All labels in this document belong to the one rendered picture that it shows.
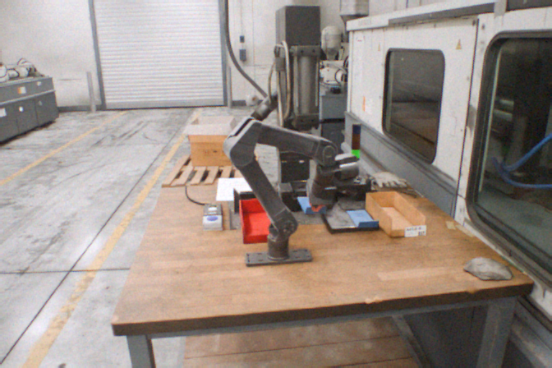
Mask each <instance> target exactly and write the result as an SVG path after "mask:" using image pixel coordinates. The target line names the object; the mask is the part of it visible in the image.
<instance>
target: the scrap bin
mask: <svg viewBox="0 0 552 368"><path fill-rule="evenodd" d="M240 215H241V230H242V238H243V244H256V243H267V236H268V234H270V232H268V227H269V225H270V224H271V220H270V219H269V218H268V217H267V215H266V212H265V210H264V208H263V207H262V204H261V203H260V202H259V200H258V199H253V200H240Z"/></svg>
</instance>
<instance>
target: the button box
mask: <svg viewBox="0 0 552 368"><path fill-rule="evenodd" d="M186 187H187V186H185V194H186V198H187V199H188V200H191V201H193V202H195V203H197V204H200V205H203V206H204V215H203V217H204V216H211V215H222V204H220V203H219V204H216V205H217V206H216V209H217V210H216V211H209V209H210V207H209V205H211V204H210V203H201V202H198V201H196V200H193V199H192V198H190V197H189V196H188V195H187V193H186Z"/></svg>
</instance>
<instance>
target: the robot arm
mask: <svg viewBox="0 0 552 368"><path fill-rule="evenodd" d="M257 143H258V144H262V145H271V146H274V148H278V149H281V150H288V151H292V152H295V153H299V154H304V155H306V156H310V157H312V158H314V160H316V161H317V163H318V164H317V166H316V169H315V175H314V179H308V180H307V183H306V190H307V193H306V194H307V197H308V202H309V205H310V207H311V209H312V211H314V212H318V211H319V210H320V209H321V208H323V207H325V208H332V205H333V198H334V195H335V191H336V187H337V190H339V192H341V193H343V194H345V195H347V196H349V195H351V194H352V193H355V192H356V189H357V180H356V177H357V176H358V174H359V167H358V164H357V156H356V155H354V154H351V153H348V154H339V155H337V154H338V148H337V146H336V145H335V144H334V143H333V142H331V141H328V140H326V139H324V138H322V137H318V136H313V135H311V136H310V135H307V134H302V133H299V132H296V131H293V130H289V129H287V128H282V127H279V126H274V125H270V124H267V123H264V122H259V121H256V119H254V118H253V117H244V119H243V120H242V121H241V122H240V123H239V125H237V126H236V127H235V128H234V129H233V132H232V133H231V134H230V135H229V136H228V138H227V139H226V140H225V141H224V143H223V150H224V153H225V154H226V155H227V156H228V157H229V159H230V160H231V163H232V165H234V167H235V168H236V170H238V172H240V173H241V174H242V176H243V178H244V180H245V181H246V183H247V184H248V186H249V187H250V188H251V190H252V192H253V194H255V196H256V197H257V199H258V200H259V202H260V203H261V204H262V207H263V208H264V211H265V212H266V215H267V217H268V218H269V219H270V220H271V224H270V225H269V227H268V232H270V234H268V236H267V248H268V250H267V251H254V253H248V252H246V253H245V261H246V266H247V267H251V266H262V265H284V264H294V263H305V262H311V261H312V256H311V253H310V250H309V249H308V248H298V249H288V241H289V237H290V236H291V235H292V234H293V233H294V232H295V231H296V230H297V220H296V219H295V217H294V216H293V214H292V212H291V211H290V210H289V209H288V207H287V206H286V205H285V204H284V203H283V202H282V201H281V199H280V198H279V196H278V194H277V192H276V190H275V189H274V187H273V186H272V184H271V182H270V181H269V180H268V179H267V177H266V175H265V173H264V172H263V170H262V169H261V167H260V165H259V163H258V161H257V159H256V158H257V156H256V155H255V148H256V144H257ZM318 206H319V207H318ZM316 208H317V209H316Z"/></svg>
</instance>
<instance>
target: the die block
mask: <svg viewBox="0 0 552 368"><path fill-rule="evenodd" d="M298 195H299V196H300V197H307V194H306V193H305V194H298ZM278 196H279V198H280V199H281V201H282V202H283V203H284V204H285V205H286V206H287V207H288V209H289V210H290V211H291V212H297V200H296V201H295V202H293V198H292V194H290V195H281V194H280V190H279V188H278Z"/></svg>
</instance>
